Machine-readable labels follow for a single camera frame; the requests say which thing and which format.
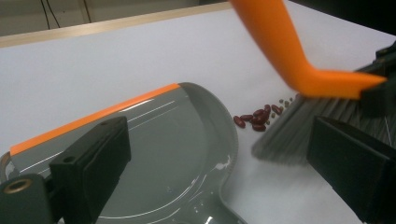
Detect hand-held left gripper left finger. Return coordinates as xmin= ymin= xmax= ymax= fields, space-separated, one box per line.
xmin=49 ymin=116 xmax=132 ymax=224

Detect red beans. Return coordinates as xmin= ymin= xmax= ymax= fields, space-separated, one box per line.
xmin=233 ymin=96 xmax=295 ymax=133

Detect black curtain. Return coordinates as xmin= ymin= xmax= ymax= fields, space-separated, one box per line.
xmin=289 ymin=0 xmax=396 ymax=35

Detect orange brush with grey bristles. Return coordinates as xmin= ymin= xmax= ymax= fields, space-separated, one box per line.
xmin=228 ymin=0 xmax=396 ymax=166

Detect black hanging cable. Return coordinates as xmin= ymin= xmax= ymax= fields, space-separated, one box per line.
xmin=40 ymin=0 xmax=61 ymax=30

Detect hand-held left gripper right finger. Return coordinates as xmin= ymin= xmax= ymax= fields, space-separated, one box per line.
xmin=307 ymin=116 xmax=396 ymax=224

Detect long black floor cable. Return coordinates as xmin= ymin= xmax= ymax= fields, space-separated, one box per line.
xmin=81 ymin=0 xmax=93 ymax=24

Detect grey dustpan with orange edge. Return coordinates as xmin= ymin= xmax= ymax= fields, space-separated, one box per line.
xmin=0 ymin=81 xmax=248 ymax=224

